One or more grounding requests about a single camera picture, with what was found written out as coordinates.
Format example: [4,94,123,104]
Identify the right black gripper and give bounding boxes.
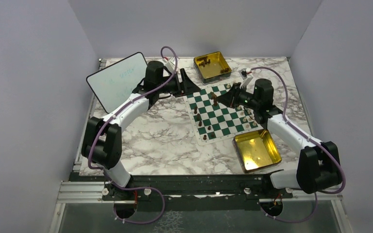
[216,82,260,110]

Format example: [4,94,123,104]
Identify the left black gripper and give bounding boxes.
[156,68,201,97]

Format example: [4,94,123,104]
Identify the dark tall chess piece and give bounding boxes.
[210,92,218,107]

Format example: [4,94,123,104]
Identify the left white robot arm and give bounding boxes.
[81,61,200,200]

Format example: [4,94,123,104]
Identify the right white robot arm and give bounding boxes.
[216,79,346,198]

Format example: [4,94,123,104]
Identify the white chess pieces group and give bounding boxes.
[226,83,259,127]

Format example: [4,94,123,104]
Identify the green white chess board mat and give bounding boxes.
[183,83,261,146]

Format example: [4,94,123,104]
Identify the tin with dark pieces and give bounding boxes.
[193,51,232,84]

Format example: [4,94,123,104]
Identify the dark pieces in tin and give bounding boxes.
[196,57,231,74]

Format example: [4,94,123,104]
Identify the empty gold tin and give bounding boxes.
[232,129,282,173]

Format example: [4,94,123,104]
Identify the small whiteboard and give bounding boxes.
[86,52,147,113]

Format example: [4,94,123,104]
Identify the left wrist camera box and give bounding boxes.
[161,57,179,73]

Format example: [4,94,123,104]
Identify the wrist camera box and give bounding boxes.
[161,57,179,73]
[239,68,254,89]

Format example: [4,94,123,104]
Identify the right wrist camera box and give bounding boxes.
[239,68,254,89]

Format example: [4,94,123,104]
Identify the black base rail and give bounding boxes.
[102,174,293,212]

